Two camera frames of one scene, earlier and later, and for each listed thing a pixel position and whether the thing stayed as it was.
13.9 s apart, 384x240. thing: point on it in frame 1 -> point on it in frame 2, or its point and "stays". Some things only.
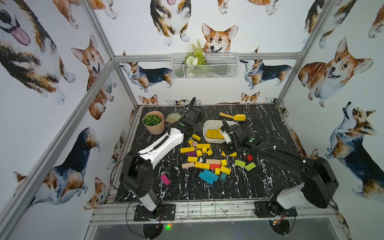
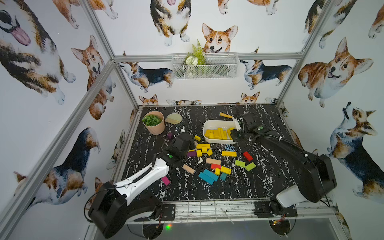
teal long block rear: x=210 y=174 stays
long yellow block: x=234 y=154 stays
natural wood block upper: x=213 y=161 stays
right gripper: x=224 y=148 -> x=234 y=135
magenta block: x=165 y=180 stays
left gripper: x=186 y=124 -> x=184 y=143
